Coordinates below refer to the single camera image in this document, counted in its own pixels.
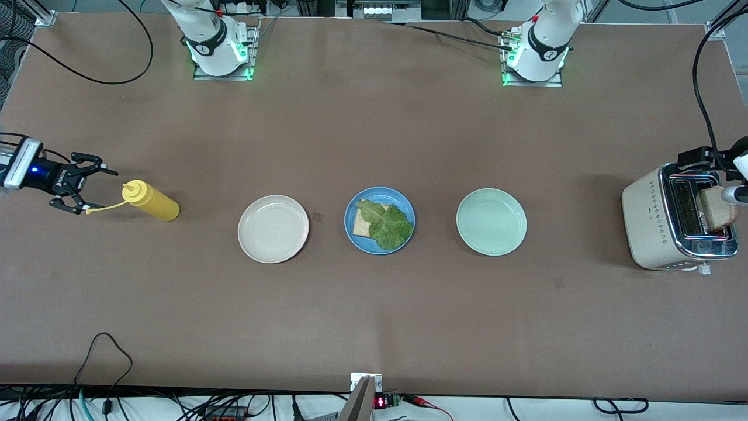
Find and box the toasted bread slice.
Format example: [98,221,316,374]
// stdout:
[695,186,739,233]
[352,201,376,238]

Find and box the yellow squeeze bottle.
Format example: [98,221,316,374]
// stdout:
[85,180,181,223]

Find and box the green lettuce leaf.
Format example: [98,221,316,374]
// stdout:
[356,199,415,251]

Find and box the beige plate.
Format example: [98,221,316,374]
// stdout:
[237,195,310,264]

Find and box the pale green plate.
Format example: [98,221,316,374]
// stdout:
[456,188,528,257]

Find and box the blue plate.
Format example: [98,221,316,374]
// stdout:
[344,187,417,256]

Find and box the cream toaster with chrome top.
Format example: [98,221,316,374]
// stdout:
[621,162,740,275]

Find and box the black white patterned fabric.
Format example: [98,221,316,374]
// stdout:
[0,6,33,109]

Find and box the aluminium profile corner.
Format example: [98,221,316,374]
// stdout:
[26,0,58,27]
[705,0,748,41]

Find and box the grey control box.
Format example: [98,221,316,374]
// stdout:
[335,0,422,22]

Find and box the white clamp block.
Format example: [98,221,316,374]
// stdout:
[350,372,383,393]

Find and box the thin black cable loop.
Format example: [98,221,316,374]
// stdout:
[72,332,134,390]

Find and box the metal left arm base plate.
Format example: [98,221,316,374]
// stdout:
[500,29,565,88]

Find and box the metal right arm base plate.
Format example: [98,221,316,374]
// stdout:
[193,16,261,82]

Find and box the black cable tangle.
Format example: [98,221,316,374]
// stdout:
[0,383,351,421]

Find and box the black coiled cable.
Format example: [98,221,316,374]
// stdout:
[593,397,650,415]

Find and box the black cable on table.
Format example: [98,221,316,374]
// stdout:
[383,18,516,52]

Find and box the red black wire pair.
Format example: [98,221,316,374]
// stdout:
[400,394,457,421]

